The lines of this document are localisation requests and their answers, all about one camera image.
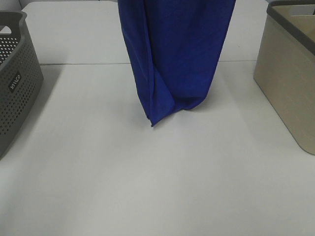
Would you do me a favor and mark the blue microfiber towel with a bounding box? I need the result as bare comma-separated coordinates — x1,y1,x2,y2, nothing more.
118,0,235,125

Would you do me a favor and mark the grey perforated plastic basket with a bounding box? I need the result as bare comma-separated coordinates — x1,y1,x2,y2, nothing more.
0,11,44,155

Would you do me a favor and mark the beige plastic storage bin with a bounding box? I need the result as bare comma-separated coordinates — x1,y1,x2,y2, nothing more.
253,0,315,154

